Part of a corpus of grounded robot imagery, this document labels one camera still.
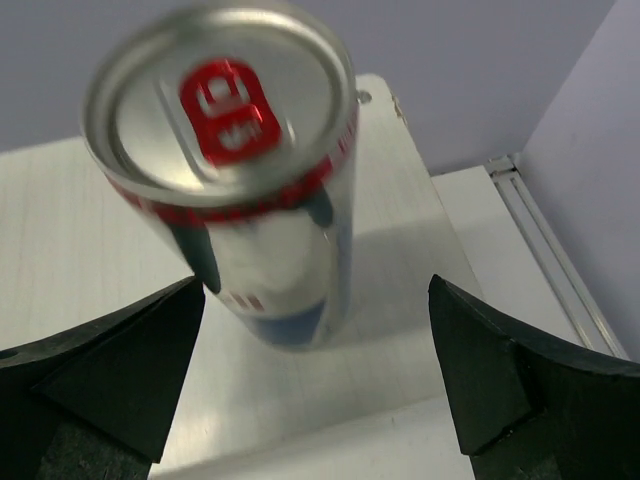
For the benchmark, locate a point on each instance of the aluminium side rail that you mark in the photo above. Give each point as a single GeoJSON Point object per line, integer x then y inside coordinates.
{"type": "Point", "coordinates": [577, 304]}

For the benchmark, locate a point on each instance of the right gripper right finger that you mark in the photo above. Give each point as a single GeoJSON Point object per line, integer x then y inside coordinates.
{"type": "Point", "coordinates": [527, 404]}

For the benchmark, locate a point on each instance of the white two-tier shelf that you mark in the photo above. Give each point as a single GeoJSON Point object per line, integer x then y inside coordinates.
{"type": "Point", "coordinates": [370, 405]}

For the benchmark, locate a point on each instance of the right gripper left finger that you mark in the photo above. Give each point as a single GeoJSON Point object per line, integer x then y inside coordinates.
{"type": "Point", "coordinates": [97, 401]}

